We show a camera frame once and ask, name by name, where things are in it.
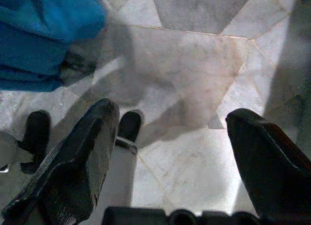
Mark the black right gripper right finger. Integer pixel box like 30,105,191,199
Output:
225,107,311,225

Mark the blue garment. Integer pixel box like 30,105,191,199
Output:
0,0,108,92

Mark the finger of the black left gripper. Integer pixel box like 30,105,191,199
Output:
20,110,52,173
118,110,144,143

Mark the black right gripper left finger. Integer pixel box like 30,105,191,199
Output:
1,98,121,225

